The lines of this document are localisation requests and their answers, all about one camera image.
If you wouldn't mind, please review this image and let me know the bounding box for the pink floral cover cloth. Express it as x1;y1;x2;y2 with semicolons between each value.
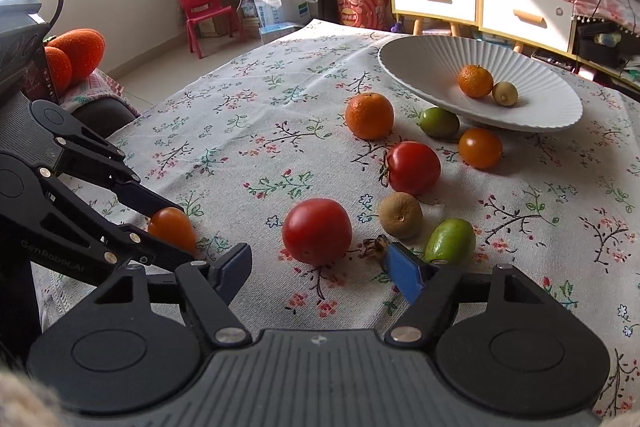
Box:
564;0;639;34

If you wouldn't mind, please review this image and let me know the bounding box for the floral tablecloth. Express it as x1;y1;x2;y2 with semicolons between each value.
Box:
113;22;639;426

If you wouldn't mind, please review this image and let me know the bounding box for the green fruit under plate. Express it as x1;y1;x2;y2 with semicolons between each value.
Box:
419;107;460;139

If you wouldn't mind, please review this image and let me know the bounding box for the small orange tomato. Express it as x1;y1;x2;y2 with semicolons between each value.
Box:
148;207;198;257

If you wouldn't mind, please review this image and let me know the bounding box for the red plastic chair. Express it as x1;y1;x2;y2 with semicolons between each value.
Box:
178;0;246;60

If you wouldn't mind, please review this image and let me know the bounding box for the red tomato with stem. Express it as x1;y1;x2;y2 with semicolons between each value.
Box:
380;141;442;197

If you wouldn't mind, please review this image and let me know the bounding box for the white cardboard box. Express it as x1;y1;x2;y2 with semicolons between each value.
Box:
253;0;311;26

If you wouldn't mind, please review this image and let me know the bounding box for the orange plush cushion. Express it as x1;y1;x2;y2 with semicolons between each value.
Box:
44;28;106;96

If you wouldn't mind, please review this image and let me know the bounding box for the small orange mandarin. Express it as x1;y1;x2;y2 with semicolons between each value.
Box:
457;64;494;98

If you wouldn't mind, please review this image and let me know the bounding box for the small yellowish fruit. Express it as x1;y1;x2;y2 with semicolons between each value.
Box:
492;81;518;107

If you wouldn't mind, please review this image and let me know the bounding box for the large orange mandarin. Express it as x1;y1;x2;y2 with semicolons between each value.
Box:
345;92;394;141

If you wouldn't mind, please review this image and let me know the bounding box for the red gift box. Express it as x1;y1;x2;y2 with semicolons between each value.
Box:
336;0;394;30

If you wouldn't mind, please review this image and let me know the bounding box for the green fruit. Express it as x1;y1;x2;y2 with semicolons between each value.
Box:
423;219;476;265
419;107;460;139

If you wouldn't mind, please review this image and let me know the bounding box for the brown kiwi fruit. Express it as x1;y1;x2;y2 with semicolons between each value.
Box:
378;192;423;239

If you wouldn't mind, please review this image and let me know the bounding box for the white ribbed plate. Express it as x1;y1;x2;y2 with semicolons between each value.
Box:
378;36;582;132

